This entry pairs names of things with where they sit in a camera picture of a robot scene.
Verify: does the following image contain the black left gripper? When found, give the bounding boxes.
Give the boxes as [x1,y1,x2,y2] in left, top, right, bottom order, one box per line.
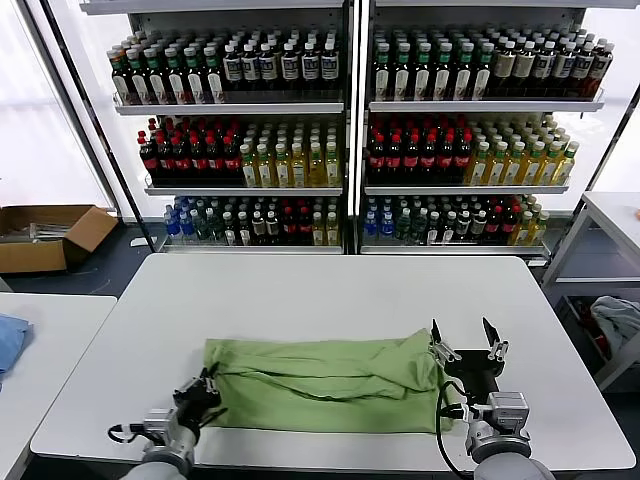
[172,363,229,432]

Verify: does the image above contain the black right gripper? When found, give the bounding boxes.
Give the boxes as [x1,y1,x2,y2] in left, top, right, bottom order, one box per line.
[429,316,511,404]

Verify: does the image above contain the light green polo shirt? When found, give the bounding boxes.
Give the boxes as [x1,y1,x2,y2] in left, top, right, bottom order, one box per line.
[202,327,459,434]

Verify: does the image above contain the grey white clothes pile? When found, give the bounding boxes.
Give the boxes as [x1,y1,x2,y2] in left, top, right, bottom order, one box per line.
[589,295,640,351]

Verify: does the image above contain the cola bottle red cap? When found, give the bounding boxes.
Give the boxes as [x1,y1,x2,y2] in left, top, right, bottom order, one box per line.
[402,132,421,184]
[156,132,176,185]
[172,133,192,185]
[453,132,474,184]
[281,207,298,246]
[485,205,504,244]
[437,132,456,184]
[189,134,209,185]
[206,134,225,185]
[222,134,242,185]
[385,132,404,184]
[296,207,313,246]
[500,205,519,244]
[367,132,386,184]
[139,130,160,185]
[419,132,439,184]

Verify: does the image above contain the folded blue cloth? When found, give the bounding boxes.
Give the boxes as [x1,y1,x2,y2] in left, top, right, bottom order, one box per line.
[0,313,35,386]

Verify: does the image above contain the brown cardboard box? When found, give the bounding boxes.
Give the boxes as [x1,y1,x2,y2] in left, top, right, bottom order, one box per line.
[0,204,120,275]

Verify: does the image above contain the plastic wrapped metal parts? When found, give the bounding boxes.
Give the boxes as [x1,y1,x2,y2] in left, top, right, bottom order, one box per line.
[0,222,69,246]

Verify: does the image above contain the grey metal shelving unit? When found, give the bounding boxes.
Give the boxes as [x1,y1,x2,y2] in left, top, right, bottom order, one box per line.
[354,0,606,266]
[79,0,354,256]

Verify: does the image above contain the dark tea bottle green cap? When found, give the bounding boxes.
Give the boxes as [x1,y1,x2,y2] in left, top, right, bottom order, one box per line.
[432,42,453,104]
[204,44,226,105]
[471,42,494,103]
[143,47,169,105]
[452,42,474,103]
[393,42,412,104]
[110,48,132,105]
[184,46,206,105]
[165,46,187,105]
[412,42,433,104]
[373,42,393,104]
[127,48,150,105]

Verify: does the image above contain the dark bottle beige label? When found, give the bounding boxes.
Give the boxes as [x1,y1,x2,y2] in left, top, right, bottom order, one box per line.
[492,41,519,97]
[513,41,537,97]

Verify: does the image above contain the dark bottle blue white label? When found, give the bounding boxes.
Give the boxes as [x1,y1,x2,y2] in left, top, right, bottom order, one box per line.
[299,42,320,96]
[241,43,262,96]
[319,41,340,96]
[222,43,244,96]
[532,41,557,96]
[551,41,577,96]
[571,42,596,96]
[259,42,280,96]
[279,42,300,96]

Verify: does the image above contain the red drink bottle white cap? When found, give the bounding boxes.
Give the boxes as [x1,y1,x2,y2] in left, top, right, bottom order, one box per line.
[588,43,615,99]

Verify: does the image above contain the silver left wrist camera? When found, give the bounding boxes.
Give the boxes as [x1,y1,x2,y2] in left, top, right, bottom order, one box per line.
[143,408,181,436]

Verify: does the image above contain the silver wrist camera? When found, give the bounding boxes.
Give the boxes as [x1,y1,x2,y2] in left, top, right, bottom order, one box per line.
[143,408,181,436]
[487,392,530,434]

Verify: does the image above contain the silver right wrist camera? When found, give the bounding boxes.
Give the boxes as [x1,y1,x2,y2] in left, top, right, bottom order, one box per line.
[487,392,530,434]

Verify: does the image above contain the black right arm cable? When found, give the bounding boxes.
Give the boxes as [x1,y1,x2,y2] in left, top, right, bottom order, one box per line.
[435,380,476,474]

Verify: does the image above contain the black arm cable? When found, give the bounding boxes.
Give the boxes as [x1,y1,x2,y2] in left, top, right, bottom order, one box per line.
[435,380,476,474]
[108,423,149,444]

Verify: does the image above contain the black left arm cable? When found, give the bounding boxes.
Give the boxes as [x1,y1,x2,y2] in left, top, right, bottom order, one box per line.
[108,423,149,444]

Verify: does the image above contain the white frame storage cart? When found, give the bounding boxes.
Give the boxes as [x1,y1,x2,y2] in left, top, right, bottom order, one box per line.
[554,293,640,394]

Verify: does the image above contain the grey frame side table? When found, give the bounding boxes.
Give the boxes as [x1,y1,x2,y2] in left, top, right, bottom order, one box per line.
[542,190,640,301]

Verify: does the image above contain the black metal window post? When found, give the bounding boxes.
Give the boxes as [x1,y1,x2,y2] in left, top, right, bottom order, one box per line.
[39,0,159,251]
[602,92,640,174]

